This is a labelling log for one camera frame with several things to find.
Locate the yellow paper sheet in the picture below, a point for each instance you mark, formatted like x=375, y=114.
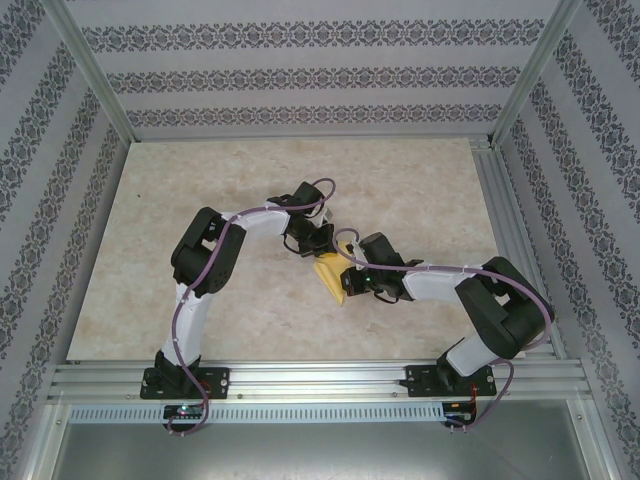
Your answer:
x=330, y=272

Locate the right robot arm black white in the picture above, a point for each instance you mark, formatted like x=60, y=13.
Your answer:
x=510, y=310

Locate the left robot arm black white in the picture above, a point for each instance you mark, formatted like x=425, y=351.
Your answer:
x=210, y=250

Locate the grey metal panel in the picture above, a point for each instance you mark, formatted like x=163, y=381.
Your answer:
x=320, y=455

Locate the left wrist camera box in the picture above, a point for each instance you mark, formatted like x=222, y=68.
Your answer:
x=326, y=216

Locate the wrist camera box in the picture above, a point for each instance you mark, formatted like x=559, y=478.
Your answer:
x=326, y=216
x=356, y=247

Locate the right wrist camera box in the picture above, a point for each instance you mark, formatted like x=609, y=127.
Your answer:
x=356, y=247

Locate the thin aluminium rear rail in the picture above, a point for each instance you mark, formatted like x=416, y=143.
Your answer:
x=300, y=136

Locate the long aluminium mounting rail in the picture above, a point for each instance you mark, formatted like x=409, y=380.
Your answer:
x=320, y=380

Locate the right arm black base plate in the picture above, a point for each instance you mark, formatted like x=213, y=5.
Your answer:
x=420, y=380

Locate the aluminium side rail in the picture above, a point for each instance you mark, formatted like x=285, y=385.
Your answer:
x=492, y=180

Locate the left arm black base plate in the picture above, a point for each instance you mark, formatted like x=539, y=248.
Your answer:
x=215, y=382

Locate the aluminium frame post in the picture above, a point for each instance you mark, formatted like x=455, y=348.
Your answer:
x=90, y=70
x=535, y=70

